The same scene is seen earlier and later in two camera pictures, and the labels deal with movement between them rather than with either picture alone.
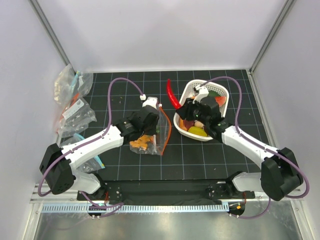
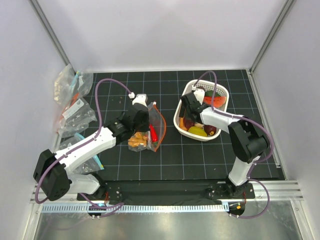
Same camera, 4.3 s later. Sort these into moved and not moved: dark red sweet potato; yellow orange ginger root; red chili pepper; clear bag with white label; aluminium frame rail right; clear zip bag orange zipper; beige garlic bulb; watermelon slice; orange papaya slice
Moved: red chili pepper; yellow orange ginger root; clear zip bag orange zipper
Not moved: dark red sweet potato; watermelon slice; orange papaya slice; beige garlic bulb; aluminium frame rail right; clear bag with white label
